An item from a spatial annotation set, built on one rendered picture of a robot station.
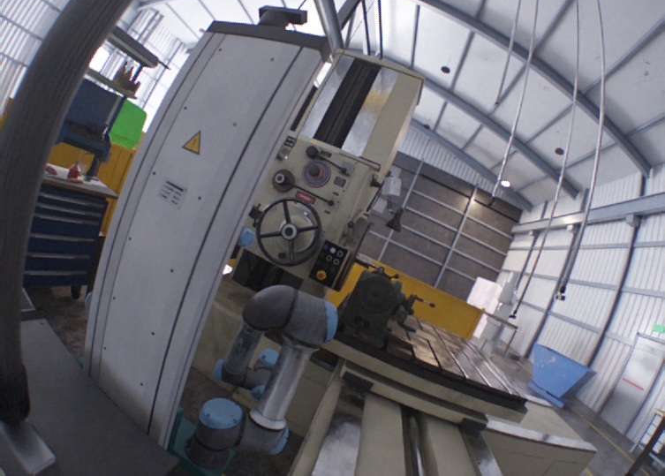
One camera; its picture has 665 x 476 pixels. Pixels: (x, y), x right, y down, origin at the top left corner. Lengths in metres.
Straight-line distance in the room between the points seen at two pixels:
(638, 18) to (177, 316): 7.93
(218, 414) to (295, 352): 0.30
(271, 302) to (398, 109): 2.21
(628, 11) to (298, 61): 7.37
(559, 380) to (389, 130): 6.12
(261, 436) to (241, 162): 0.74
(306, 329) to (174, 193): 0.47
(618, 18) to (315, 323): 7.73
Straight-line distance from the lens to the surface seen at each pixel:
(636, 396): 8.09
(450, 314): 4.37
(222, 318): 2.12
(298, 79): 0.61
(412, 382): 1.57
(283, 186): 1.84
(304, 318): 0.77
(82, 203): 2.29
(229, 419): 0.89
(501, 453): 2.55
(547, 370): 7.22
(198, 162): 0.63
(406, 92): 2.77
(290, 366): 0.83
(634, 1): 7.53
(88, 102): 2.66
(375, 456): 1.23
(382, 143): 2.54
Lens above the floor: 1.42
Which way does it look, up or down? level
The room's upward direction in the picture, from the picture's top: 25 degrees clockwise
